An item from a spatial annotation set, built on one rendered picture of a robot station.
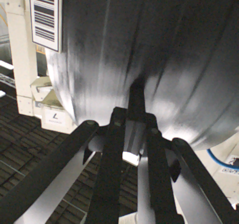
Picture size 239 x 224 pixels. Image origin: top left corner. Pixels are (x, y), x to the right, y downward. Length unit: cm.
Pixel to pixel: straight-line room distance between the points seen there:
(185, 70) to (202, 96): 4
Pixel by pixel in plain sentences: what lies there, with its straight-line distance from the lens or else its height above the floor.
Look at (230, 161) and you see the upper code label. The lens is 62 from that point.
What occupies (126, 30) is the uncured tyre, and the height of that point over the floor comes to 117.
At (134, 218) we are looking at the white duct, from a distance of 160.
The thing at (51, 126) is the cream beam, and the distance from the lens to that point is 94.
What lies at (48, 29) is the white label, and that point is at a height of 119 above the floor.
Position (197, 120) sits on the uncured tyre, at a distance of 24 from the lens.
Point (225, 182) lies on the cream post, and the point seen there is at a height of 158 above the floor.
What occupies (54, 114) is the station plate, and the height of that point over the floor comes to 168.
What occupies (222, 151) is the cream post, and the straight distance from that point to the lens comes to 59.
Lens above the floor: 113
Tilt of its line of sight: 34 degrees up
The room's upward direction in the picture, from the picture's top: 168 degrees counter-clockwise
